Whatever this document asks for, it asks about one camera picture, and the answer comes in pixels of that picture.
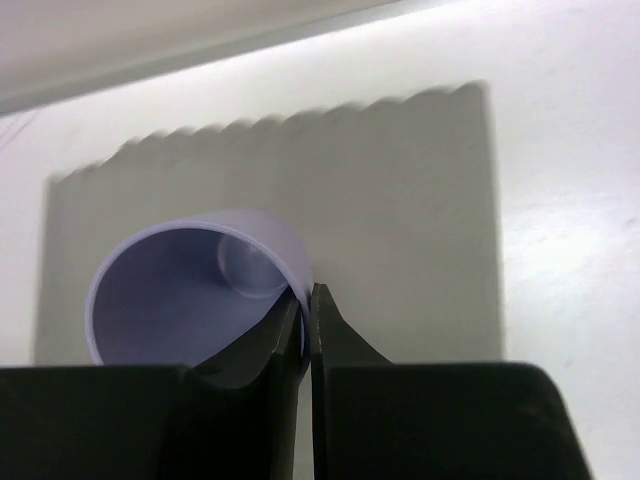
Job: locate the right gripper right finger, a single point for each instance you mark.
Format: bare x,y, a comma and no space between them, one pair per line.
374,419

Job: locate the grey cloth napkin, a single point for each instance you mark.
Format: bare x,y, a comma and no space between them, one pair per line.
394,202

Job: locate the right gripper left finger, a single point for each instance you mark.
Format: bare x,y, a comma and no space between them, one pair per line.
231,417

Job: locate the purple plastic cup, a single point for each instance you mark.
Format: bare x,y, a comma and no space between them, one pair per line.
181,291

